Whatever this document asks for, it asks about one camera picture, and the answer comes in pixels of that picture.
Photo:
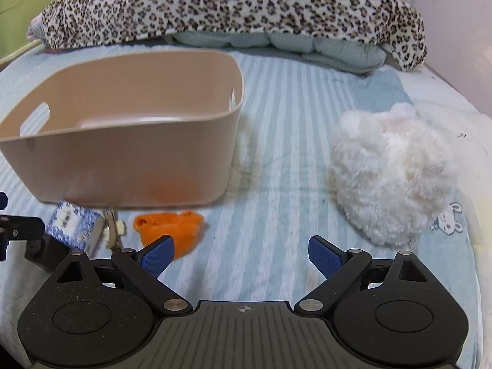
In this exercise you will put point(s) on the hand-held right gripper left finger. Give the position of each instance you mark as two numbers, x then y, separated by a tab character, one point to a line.
157	259

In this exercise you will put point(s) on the light blue towel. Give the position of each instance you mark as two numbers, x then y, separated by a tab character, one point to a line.
382	92

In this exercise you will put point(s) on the beige plastic basket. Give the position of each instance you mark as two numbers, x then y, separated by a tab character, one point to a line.
127	123

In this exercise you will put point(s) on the teal quilted blanket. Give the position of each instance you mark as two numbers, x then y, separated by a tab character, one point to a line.
276	44

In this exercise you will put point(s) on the white fluffy plush toy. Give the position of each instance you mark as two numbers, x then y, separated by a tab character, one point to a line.
392	176

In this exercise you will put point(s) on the leopard print blanket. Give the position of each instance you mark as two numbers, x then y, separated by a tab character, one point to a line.
215	4

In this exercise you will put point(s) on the striped blue bed sheet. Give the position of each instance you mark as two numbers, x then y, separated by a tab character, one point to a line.
276	161

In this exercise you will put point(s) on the metal keyring with cream charm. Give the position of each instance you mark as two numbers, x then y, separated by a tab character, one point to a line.
111	225

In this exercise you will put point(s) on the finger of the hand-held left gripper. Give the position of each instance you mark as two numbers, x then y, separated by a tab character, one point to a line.
23	227

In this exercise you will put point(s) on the green plastic cabinet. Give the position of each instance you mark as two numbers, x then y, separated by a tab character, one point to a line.
23	11

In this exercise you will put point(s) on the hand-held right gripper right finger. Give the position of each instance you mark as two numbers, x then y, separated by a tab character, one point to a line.
326	259

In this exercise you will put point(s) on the white cloth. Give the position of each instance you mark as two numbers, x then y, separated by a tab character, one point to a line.
471	150

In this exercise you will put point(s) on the orange cloth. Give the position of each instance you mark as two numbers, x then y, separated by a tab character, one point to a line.
173	228

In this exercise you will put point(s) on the blue patterned box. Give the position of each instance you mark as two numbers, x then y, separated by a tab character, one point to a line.
71	225

